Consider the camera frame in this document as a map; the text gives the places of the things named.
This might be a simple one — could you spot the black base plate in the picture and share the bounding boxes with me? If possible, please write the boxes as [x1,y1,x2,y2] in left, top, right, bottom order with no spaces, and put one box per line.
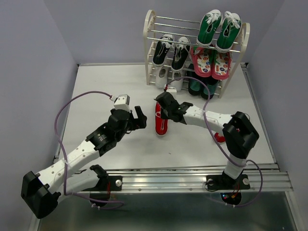
[83,175,123,192]
[206,174,251,191]

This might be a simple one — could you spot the dark green shoe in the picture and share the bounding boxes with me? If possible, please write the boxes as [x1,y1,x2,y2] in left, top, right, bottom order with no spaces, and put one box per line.
[200,77,219,100]
[186,64,203,96]

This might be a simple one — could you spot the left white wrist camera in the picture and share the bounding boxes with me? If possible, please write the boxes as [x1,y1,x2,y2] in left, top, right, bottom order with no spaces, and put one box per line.
[114,94,130,112]

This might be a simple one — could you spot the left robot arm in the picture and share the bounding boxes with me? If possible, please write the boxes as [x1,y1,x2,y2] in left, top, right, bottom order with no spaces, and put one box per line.
[21,106,147,219]

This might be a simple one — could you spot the white sneaker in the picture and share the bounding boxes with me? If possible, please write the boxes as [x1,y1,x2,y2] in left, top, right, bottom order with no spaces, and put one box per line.
[155,66,169,89]
[170,70,185,92]

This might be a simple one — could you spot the cream metal shoe shelf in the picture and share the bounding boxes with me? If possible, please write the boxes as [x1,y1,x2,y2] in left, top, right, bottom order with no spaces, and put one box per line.
[143,10,251,98]

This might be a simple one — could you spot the red canvas sneaker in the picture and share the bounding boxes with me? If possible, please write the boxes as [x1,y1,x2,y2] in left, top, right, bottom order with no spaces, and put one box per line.
[155,103,168,136]
[214,132,226,143]

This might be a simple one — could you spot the left dark green shoe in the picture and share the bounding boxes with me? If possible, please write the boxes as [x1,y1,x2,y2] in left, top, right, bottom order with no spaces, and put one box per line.
[186,64,203,96]

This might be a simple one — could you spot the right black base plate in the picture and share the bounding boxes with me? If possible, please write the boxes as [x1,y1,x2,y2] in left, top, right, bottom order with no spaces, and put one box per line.
[206,174,251,191]

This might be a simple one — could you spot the right pink patterned slipper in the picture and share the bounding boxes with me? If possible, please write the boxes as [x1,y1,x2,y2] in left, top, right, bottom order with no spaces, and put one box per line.
[211,51,232,80]

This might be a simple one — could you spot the aluminium mounting rail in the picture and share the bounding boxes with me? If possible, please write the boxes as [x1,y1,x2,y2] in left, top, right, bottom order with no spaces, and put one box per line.
[107,168,293,194]

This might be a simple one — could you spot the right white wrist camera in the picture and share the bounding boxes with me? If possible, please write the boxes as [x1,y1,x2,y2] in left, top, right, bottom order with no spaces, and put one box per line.
[166,87,177,95]

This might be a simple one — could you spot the black canvas sneaker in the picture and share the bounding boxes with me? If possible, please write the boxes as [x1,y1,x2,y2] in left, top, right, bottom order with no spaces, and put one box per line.
[171,37,190,72]
[153,34,174,66]

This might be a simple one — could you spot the left pink patterned slipper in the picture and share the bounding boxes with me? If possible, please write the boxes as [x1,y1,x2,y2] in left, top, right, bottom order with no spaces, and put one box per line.
[190,47,213,77]

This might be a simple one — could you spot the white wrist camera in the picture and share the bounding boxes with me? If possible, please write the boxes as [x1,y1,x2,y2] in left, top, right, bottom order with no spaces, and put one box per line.
[166,87,177,95]
[114,94,130,112]

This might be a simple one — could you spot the right dark green shoe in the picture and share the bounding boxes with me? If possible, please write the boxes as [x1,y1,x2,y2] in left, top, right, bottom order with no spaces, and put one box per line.
[200,77,219,100]

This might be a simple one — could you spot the right green canvas sneaker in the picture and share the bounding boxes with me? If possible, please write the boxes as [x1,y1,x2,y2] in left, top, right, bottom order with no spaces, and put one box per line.
[215,11,242,53]

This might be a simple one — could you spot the pink patterned slipper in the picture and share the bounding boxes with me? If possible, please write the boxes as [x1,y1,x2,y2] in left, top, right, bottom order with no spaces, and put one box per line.
[190,47,213,77]
[211,51,232,80]

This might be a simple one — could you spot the left green canvas sneaker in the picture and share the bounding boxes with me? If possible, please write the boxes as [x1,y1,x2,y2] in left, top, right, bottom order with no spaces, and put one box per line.
[196,9,222,47]

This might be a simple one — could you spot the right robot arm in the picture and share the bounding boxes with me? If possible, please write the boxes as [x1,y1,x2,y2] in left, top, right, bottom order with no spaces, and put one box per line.
[155,91,259,188]

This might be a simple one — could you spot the green canvas sneaker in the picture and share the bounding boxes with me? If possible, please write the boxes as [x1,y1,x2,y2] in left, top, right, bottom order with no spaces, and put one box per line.
[196,9,222,47]
[215,11,242,53]

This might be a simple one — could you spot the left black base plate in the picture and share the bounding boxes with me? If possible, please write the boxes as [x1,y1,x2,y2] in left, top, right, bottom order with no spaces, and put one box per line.
[83,175,123,192]

